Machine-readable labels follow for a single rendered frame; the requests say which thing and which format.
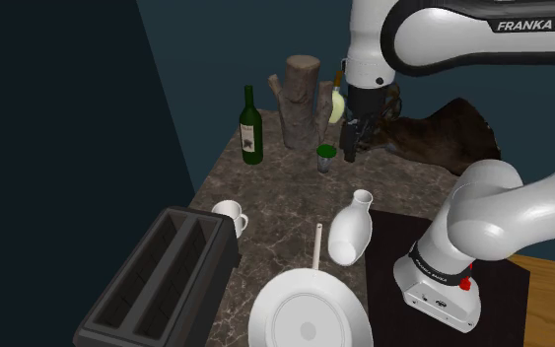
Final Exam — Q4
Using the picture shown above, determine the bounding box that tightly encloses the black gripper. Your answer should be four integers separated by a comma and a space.
338, 84, 389, 164

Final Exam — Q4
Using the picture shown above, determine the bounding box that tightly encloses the small jar with green lid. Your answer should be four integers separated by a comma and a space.
315, 144, 338, 174

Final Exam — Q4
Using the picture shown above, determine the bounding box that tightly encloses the grey-brown tree stump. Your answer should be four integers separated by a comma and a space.
267, 54, 335, 151

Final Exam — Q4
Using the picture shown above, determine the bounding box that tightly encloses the dark brown animal figure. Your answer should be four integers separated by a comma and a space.
372, 83, 503, 177

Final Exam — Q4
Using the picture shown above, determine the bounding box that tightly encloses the white vase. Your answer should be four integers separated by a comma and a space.
326, 188, 375, 267

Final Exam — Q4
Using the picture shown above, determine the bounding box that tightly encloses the green wine bottle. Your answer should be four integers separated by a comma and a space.
239, 85, 264, 166

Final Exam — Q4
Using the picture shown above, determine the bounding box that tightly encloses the white mug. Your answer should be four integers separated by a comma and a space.
210, 199, 249, 241

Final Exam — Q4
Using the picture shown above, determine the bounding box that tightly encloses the black robot stand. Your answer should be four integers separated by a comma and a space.
364, 209, 531, 347

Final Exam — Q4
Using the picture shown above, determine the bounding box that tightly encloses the black toaster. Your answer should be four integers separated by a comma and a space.
72, 205, 243, 347

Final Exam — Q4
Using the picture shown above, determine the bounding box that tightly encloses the white pan with wooden handle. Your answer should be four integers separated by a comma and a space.
247, 222, 375, 347

